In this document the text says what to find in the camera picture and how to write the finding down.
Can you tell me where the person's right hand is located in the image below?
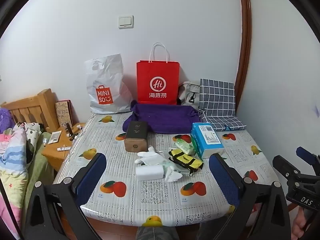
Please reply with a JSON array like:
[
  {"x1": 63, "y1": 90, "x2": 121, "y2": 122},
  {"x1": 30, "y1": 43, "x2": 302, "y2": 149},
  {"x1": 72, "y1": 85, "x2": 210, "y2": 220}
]
[{"x1": 291, "y1": 209, "x2": 320, "y2": 240}]

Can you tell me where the white light switch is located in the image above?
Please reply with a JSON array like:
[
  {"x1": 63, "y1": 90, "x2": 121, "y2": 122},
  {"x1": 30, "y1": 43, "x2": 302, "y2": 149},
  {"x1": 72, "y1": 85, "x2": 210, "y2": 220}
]
[{"x1": 118, "y1": 15, "x2": 134, "y2": 29}]

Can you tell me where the fruit print tablecloth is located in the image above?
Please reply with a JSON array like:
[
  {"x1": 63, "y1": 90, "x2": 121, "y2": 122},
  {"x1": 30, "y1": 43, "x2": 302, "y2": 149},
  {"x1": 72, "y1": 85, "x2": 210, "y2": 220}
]
[{"x1": 54, "y1": 112, "x2": 280, "y2": 227}]

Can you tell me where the grey backpack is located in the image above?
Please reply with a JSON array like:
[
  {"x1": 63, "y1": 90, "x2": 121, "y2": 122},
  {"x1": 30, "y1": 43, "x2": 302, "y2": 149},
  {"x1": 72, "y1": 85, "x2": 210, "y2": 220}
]
[{"x1": 177, "y1": 81, "x2": 202, "y2": 110}]

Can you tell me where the brown wooden door frame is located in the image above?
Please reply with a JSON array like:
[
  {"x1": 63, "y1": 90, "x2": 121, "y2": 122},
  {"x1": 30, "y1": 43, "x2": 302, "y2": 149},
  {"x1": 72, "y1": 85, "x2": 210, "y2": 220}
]
[{"x1": 235, "y1": 0, "x2": 252, "y2": 110}]

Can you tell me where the person's left leg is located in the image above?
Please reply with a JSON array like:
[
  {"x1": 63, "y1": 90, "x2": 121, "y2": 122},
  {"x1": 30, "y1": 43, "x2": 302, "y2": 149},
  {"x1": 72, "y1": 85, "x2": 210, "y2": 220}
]
[{"x1": 136, "y1": 226, "x2": 180, "y2": 240}]

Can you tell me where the person's leg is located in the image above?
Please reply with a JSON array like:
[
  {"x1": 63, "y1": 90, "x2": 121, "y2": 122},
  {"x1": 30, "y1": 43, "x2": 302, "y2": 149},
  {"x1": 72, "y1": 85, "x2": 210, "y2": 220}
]
[
  {"x1": 136, "y1": 226, "x2": 180, "y2": 240},
  {"x1": 196, "y1": 221, "x2": 225, "y2": 240}
]

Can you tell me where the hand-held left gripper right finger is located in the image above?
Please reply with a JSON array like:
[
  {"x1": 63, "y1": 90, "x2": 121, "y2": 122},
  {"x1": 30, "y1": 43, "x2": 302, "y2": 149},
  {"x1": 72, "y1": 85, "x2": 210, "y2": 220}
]
[{"x1": 209, "y1": 153, "x2": 292, "y2": 240}]

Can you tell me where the wooden bed headboard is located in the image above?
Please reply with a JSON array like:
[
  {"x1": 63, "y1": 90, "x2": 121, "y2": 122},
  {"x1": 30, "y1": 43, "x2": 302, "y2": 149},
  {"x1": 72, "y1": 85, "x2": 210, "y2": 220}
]
[{"x1": 0, "y1": 88, "x2": 60, "y2": 133}]

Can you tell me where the white plastic shopping bag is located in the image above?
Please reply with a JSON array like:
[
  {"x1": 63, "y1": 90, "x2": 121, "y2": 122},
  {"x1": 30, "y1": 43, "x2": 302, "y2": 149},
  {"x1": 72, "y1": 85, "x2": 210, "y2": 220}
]
[{"x1": 84, "y1": 53, "x2": 133, "y2": 114}]

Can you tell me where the person's right leg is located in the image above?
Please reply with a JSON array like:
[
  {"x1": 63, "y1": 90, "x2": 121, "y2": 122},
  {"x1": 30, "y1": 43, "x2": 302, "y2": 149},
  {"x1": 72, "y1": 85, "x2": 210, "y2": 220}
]
[{"x1": 196, "y1": 221, "x2": 225, "y2": 240}]

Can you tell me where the grey checked cloth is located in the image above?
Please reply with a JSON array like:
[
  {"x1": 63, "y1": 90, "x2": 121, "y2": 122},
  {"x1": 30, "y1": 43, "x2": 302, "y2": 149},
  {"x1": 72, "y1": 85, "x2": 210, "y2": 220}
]
[{"x1": 199, "y1": 78, "x2": 247, "y2": 132}]

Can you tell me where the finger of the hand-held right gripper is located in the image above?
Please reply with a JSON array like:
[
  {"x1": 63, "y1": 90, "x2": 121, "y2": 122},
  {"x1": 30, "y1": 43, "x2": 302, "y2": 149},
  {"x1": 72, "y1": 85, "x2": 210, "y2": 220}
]
[
  {"x1": 272, "y1": 155, "x2": 300, "y2": 182},
  {"x1": 296, "y1": 146, "x2": 320, "y2": 177}
]

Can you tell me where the red paper bag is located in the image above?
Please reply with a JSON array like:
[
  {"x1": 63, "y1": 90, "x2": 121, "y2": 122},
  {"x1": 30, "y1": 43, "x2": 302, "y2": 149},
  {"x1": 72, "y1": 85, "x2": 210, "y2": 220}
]
[{"x1": 136, "y1": 42, "x2": 180, "y2": 105}]

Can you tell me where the multicoloured quilt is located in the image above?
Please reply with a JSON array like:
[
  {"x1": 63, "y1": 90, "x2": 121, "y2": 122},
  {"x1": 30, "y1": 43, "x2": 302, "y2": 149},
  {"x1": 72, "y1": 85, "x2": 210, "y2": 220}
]
[{"x1": 0, "y1": 122, "x2": 42, "y2": 240}]

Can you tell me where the white cotton glove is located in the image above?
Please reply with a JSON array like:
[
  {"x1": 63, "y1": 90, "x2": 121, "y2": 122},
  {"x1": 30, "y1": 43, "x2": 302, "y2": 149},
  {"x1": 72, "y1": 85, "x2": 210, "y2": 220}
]
[{"x1": 134, "y1": 146, "x2": 167, "y2": 167}]

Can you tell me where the white flat packet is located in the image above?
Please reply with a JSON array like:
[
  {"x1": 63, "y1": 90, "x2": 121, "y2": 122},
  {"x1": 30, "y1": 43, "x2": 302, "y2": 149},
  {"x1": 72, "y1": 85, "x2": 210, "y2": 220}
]
[{"x1": 47, "y1": 131, "x2": 62, "y2": 145}]

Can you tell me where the green leaf print tissue packet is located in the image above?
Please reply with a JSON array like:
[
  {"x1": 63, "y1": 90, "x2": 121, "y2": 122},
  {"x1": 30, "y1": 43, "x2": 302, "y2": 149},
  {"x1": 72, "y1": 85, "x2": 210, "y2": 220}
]
[{"x1": 174, "y1": 140, "x2": 196, "y2": 155}]

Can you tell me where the purple plush toy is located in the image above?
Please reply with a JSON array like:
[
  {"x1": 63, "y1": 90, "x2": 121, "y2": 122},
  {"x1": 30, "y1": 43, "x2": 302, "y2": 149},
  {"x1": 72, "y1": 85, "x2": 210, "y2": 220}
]
[{"x1": 0, "y1": 108, "x2": 16, "y2": 134}]

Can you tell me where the blue tissue pack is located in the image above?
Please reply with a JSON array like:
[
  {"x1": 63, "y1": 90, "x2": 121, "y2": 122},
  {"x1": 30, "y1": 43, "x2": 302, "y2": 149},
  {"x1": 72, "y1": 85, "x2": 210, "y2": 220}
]
[{"x1": 191, "y1": 122, "x2": 225, "y2": 159}]

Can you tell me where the brown tin box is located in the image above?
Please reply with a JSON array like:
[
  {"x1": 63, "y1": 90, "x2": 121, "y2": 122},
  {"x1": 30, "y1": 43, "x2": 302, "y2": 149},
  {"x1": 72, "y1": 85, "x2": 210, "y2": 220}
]
[{"x1": 124, "y1": 121, "x2": 148, "y2": 153}]

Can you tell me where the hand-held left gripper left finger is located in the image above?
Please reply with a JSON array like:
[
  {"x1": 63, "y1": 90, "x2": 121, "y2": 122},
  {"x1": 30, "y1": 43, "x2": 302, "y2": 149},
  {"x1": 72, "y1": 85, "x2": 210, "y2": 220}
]
[{"x1": 24, "y1": 152, "x2": 107, "y2": 240}]

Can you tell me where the brown patterned book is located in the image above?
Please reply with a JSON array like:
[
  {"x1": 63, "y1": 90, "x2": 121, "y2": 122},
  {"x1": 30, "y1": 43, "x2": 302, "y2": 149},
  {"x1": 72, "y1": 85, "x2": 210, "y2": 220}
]
[{"x1": 55, "y1": 99, "x2": 73, "y2": 128}]

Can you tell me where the purple towel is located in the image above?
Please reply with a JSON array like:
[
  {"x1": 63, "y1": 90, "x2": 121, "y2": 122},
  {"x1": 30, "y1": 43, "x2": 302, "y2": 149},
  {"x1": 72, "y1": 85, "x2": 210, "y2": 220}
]
[{"x1": 122, "y1": 100, "x2": 202, "y2": 134}]

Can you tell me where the wooden nightstand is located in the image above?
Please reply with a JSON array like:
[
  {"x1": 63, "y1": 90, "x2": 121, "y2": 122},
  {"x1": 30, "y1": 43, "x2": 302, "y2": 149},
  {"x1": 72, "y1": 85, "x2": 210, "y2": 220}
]
[{"x1": 41, "y1": 122, "x2": 87, "y2": 173}]

